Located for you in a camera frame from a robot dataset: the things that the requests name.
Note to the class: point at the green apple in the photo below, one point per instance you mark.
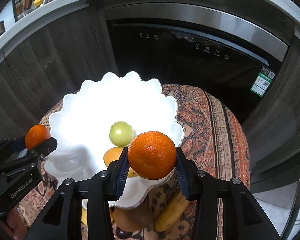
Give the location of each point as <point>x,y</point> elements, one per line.
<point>121,134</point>

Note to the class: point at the yellow cap bottle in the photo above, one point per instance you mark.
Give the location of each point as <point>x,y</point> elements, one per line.
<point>37,3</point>

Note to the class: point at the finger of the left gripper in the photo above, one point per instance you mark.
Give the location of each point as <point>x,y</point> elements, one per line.
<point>11,146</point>
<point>37,149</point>

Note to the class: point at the black built-in dishwasher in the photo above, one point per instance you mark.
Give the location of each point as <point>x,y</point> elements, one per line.
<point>191,45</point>

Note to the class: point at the green energy label sticker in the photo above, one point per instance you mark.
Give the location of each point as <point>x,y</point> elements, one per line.
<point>263,81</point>

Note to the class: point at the patterned paisley tablecloth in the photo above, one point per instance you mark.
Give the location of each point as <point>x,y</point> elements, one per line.
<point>214,140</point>

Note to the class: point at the large yellow lemon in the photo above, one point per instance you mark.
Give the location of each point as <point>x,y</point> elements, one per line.
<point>84,218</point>

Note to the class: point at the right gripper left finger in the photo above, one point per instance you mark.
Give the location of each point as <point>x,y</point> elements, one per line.
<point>61,216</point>

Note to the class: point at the small yellow banana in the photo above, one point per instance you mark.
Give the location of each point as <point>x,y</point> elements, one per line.
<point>171,212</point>

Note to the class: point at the person hand holding gripper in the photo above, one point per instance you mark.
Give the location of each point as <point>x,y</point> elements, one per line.
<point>16,227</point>

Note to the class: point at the brown round kiwi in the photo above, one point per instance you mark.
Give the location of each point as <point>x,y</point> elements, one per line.
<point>134,219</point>

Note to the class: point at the orange tangerine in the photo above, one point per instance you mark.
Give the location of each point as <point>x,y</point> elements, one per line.
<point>152,155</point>
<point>36,135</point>

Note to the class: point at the white scalloped fruit bowl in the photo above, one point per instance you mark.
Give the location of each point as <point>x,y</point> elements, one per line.
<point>81,124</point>

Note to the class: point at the dark plum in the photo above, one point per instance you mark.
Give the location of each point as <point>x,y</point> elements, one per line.
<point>122,234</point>

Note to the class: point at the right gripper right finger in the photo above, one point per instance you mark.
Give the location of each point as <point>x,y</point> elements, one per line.
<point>243,217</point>

